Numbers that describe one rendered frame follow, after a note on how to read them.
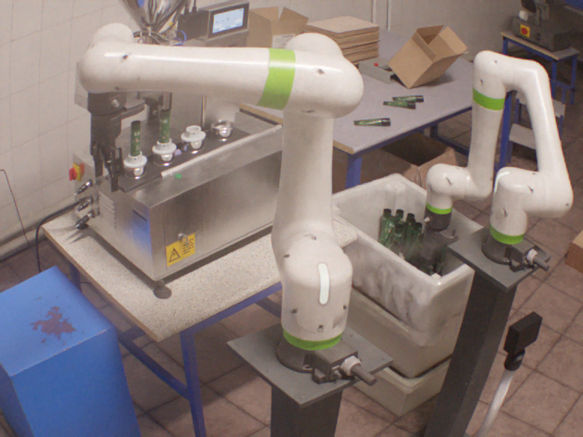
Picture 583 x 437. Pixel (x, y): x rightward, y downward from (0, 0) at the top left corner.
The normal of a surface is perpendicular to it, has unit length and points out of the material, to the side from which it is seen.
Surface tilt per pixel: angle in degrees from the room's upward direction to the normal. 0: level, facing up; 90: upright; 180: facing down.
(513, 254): 81
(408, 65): 90
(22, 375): 90
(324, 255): 4
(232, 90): 106
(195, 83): 99
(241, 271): 0
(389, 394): 96
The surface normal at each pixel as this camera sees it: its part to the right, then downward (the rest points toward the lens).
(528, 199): 0.07, 0.44
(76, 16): 0.72, 0.38
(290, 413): -0.79, 0.27
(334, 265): 0.26, -0.72
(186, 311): 0.05, -0.86
